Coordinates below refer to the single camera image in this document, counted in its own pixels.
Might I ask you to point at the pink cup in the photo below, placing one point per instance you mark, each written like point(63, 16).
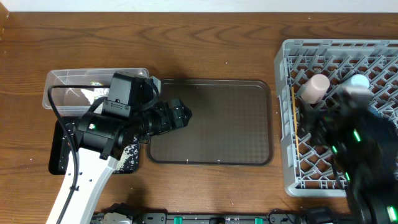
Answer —
point(315, 89)

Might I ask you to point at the white paper napkin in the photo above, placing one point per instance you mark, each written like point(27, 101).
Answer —
point(90, 95)

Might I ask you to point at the wooden chopstick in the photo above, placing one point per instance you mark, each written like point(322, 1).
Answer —
point(294, 106)
point(297, 141)

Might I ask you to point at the foil snack wrapper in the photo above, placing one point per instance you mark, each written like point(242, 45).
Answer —
point(97, 93)

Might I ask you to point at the clear plastic bin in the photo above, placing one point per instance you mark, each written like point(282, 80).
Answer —
point(71, 101)

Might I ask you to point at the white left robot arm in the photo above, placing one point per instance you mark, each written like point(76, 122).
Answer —
point(130, 114)

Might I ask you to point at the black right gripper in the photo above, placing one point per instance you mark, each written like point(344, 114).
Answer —
point(323, 123)

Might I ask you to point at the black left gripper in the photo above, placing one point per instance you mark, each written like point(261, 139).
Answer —
point(168, 121)

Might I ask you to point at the white rice pile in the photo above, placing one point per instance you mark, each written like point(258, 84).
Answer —
point(128, 163)

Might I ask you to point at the black tray bin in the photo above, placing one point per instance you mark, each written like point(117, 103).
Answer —
point(56, 149)

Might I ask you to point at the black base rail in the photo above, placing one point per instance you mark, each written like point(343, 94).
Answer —
point(122, 213)

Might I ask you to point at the light blue cup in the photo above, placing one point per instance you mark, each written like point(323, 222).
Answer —
point(356, 84)

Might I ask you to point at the brown serving tray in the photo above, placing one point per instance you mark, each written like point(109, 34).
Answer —
point(231, 124)

